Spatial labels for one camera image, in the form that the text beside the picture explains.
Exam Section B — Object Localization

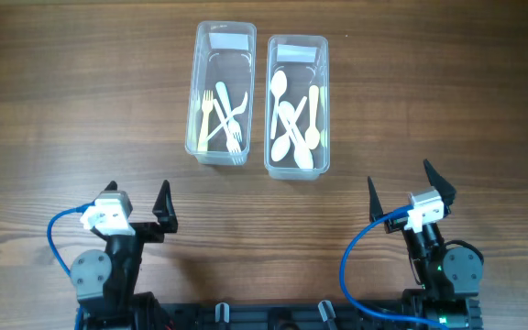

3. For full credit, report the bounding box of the left blue cable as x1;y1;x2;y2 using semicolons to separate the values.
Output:
46;203;95;330

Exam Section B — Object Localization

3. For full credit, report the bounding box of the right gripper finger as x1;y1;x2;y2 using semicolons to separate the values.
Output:
423;159;457;206
368;176;384;223

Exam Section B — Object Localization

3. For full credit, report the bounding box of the thick white plastic fork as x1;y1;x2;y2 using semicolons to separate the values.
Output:
215;82;248;142

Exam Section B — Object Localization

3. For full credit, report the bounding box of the left clear plastic container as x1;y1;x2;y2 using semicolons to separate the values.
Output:
185;21;257;166

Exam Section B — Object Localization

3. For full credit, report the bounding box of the white label container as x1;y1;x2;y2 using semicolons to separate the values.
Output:
209;32;250;51
276;44;317;63

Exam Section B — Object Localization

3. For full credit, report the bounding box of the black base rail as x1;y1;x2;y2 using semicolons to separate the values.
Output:
75;300;483;330

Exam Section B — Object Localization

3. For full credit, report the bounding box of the yellow plastic spoon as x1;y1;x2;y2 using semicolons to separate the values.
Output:
305;85;320;150

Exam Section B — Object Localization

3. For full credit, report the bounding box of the blue cable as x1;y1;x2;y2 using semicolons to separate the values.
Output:
46;203;95;330
338;203;448;330

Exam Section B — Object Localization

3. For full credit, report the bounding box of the white spoon slender handle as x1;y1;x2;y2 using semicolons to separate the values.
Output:
270;71;288;139

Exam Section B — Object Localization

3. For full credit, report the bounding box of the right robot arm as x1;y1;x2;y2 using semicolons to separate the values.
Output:
369;160;484;329

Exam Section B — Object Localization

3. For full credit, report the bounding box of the thin white fork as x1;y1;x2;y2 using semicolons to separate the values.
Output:
198;90;248;151
213;99;241;154

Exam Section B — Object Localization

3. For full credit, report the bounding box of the right blue cable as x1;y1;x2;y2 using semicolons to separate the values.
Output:
338;203;448;330

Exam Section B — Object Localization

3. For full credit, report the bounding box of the thick white plastic spoon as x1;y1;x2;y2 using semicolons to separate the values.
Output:
278;100;314;169

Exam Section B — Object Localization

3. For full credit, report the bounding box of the white plastic spoon thin handle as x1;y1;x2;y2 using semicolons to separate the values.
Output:
278;107;314;171

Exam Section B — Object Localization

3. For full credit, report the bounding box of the yellow plastic fork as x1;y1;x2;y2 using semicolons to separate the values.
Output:
197;90;214;152

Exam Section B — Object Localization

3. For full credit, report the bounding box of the white label left container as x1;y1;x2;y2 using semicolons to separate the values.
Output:
209;32;250;51

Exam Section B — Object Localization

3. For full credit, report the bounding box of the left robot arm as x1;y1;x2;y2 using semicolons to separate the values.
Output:
70;180;178;329

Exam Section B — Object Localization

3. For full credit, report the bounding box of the right clear plastic container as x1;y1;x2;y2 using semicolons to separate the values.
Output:
265;35;330;181

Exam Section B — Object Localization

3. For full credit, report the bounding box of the clear plastic container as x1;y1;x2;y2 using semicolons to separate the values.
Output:
265;35;330;181
185;21;257;166

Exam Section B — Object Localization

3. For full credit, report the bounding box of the white label right container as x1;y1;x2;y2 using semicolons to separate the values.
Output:
276;44;317;63

